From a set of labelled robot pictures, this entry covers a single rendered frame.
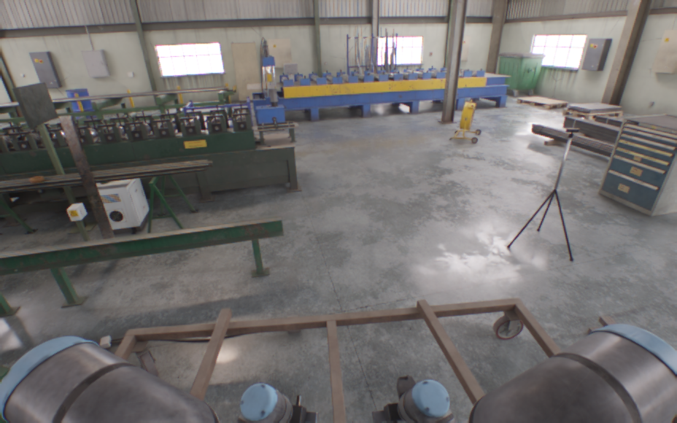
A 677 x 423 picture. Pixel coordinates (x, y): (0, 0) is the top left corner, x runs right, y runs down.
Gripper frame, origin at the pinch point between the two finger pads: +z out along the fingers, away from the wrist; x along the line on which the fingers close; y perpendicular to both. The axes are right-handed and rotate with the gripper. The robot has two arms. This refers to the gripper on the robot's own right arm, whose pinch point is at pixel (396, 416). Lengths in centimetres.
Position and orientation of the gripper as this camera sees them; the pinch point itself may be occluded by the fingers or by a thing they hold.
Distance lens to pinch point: 131.9
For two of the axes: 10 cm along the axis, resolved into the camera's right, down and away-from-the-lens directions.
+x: 9.8, 0.0, 1.9
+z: -1.5, 6.4, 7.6
